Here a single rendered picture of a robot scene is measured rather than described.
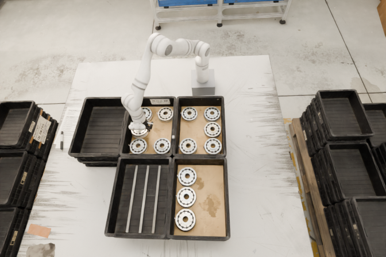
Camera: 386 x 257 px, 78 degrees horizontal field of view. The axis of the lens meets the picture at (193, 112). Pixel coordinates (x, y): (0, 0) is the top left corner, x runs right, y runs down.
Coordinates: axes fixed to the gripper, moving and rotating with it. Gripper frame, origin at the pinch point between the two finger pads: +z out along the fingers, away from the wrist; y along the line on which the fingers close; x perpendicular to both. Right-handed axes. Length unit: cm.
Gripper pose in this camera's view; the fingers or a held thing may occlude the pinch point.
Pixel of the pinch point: (144, 129)
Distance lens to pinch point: 149.1
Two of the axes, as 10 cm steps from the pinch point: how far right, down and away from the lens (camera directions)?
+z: 0.4, 5.2, 8.5
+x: -0.4, 8.5, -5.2
